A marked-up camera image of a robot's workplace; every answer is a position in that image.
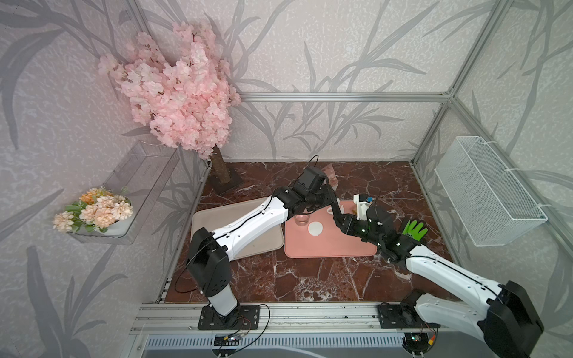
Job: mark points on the clear acrylic wall shelf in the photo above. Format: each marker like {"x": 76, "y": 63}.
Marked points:
{"x": 141, "y": 177}

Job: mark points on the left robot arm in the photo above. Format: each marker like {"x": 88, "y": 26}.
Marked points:
{"x": 211, "y": 252}

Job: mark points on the white dough piece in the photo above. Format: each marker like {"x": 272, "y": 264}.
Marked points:
{"x": 315, "y": 228}

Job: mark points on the pink rectangular tray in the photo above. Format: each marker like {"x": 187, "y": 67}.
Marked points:
{"x": 332, "y": 242}

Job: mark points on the peach flower bouquet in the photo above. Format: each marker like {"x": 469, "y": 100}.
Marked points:
{"x": 95, "y": 210}

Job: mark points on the metal ring cutter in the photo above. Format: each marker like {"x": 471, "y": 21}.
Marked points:
{"x": 302, "y": 219}

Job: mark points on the pink cherry blossom tree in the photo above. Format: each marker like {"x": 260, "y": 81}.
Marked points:
{"x": 186, "y": 104}

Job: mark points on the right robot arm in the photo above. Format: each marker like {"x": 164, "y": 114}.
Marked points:
{"x": 500, "y": 315}

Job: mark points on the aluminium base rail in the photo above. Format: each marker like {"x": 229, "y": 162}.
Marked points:
{"x": 310, "y": 317}

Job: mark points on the white wire mesh basket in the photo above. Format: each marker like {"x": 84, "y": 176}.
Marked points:
{"x": 491, "y": 202}

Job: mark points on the beige rectangular tray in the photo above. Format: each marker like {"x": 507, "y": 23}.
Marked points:
{"x": 215, "y": 218}

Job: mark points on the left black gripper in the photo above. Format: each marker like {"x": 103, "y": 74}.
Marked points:
{"x": 329, "y": 196}

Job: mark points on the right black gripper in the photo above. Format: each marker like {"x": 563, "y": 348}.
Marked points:
{"x": 348, "y": 225}

